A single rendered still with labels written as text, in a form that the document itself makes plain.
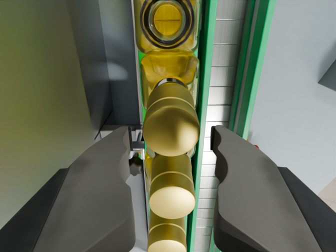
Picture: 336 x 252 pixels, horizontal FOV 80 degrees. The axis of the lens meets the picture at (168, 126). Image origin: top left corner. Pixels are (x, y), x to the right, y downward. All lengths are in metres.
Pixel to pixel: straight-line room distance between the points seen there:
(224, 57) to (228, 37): 0.03
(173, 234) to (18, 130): 0.15
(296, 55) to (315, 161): 0.36
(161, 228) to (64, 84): 0.19
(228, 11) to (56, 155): 0.33
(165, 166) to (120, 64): 0.41
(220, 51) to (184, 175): 0.28
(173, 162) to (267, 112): 0.49
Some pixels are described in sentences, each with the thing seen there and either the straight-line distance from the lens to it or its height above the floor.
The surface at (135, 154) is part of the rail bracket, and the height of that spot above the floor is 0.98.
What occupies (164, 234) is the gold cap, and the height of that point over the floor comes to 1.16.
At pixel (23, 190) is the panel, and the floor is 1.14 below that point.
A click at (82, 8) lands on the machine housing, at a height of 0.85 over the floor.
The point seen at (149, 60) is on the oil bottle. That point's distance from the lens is 0.19.
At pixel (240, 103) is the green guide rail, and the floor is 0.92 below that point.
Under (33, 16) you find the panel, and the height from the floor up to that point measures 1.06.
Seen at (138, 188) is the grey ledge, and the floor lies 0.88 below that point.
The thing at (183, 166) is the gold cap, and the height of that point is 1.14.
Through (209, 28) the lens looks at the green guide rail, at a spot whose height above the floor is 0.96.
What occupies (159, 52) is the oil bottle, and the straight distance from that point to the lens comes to 0.18.
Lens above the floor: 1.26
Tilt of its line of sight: 62 degrees down
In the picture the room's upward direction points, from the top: 180 degrees counter-clockwise
